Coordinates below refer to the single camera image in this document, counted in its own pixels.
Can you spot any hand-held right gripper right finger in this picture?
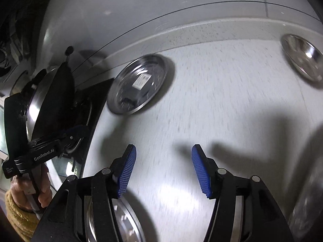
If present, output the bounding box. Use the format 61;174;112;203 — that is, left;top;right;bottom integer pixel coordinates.
192;144;294;242

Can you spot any person's left forearm yellow sleeve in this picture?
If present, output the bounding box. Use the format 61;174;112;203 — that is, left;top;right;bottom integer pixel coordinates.
5;189;39;242

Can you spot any blurred grey object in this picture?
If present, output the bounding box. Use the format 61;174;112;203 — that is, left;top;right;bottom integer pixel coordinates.
288;141;323;242

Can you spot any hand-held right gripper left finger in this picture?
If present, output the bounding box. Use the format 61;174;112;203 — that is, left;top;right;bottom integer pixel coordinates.
30;144;137;242

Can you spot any black knobbed rod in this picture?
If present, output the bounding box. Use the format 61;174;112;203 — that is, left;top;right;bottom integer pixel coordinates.
65;46;74;65

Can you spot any black gas stove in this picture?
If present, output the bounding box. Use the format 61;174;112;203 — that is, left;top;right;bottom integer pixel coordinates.
54;78;114;179

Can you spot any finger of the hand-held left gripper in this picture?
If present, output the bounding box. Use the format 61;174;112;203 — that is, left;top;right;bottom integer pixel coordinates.
59;125;90;148

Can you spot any person's left hand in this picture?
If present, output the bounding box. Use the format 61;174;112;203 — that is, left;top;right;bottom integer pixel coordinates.
11;166;52;211

